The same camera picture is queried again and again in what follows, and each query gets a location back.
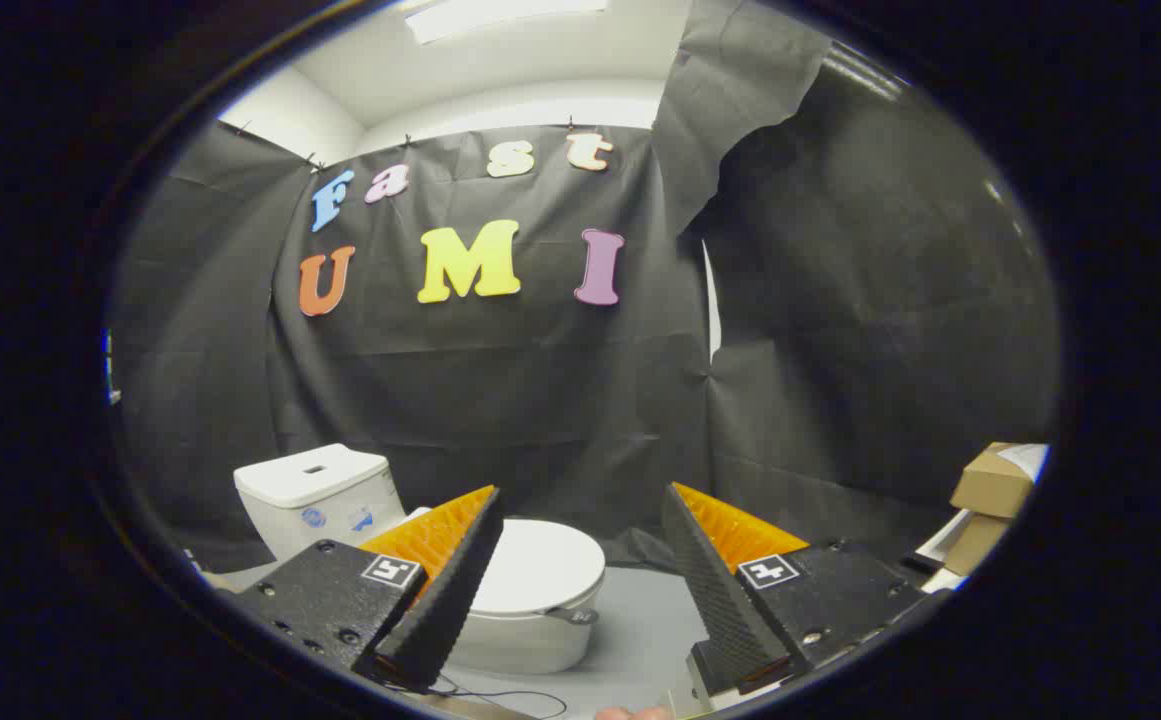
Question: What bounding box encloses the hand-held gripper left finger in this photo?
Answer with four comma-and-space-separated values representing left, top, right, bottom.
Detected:
215, 485, 504, 696

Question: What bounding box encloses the brown cardboard box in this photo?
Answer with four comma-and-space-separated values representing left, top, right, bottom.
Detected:
950, 442, 1041, 519
943, 515, 1011, 577

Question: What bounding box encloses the thin black cable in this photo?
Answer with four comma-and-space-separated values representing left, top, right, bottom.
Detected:
430, 675, 569, 719

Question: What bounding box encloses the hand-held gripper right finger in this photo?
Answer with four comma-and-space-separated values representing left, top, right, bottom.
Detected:
662, 482, 946, 698

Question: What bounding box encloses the ceiling light panel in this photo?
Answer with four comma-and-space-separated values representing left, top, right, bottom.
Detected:
402, 0, 609, 45

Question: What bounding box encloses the black backdrop cloth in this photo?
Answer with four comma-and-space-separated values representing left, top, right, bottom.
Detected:
110, 0, 1059, 576

